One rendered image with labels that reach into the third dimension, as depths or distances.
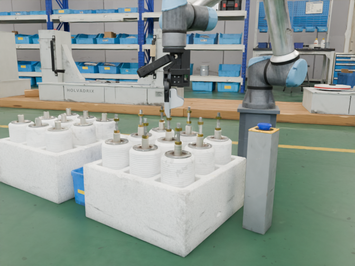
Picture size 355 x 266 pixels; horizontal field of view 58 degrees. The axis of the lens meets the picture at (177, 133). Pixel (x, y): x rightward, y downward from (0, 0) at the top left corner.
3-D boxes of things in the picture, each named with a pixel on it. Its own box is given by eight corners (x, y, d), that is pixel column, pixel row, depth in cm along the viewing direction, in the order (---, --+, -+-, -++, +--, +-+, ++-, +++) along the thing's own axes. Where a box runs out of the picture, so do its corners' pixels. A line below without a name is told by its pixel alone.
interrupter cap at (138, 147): (141, 144, 101) (141, 142, 100) (162, 147, 97) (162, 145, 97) (127, 150, 94) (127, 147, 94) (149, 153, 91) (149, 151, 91)
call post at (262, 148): (250, 219, 105) (257, 126, 99) (271, 225, 102) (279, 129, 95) (241, 228, 100) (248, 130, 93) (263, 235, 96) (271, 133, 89)
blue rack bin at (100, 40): (107, 45, 635) (106, 34, 631) (125, 45, 627) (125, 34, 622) (95, 44, 588) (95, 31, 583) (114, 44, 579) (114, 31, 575)
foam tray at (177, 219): (158, 181, 137) (158, 141, 133) (243, 205, 116) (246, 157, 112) (85, 216, 106) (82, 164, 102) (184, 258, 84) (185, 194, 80)
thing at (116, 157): (101, 191, 108) (99, 139, 105) (129, 187, 112) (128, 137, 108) (106, 202, 100) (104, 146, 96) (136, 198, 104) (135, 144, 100)
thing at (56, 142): (63, 169, 130) (61, 125, 126) (80, 174, 124) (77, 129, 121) (42, 176, 122) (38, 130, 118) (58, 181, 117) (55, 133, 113)
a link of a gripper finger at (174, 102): (183, 118, 98) (183, 87, 98) (164, 117, 99) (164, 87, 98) (183, 117, 101) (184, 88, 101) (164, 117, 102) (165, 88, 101)
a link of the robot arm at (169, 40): (160, 32, 94) (163, 35, 102) (160, 48, 95) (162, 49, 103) (186, 32, 94) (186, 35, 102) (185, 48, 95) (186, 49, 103)
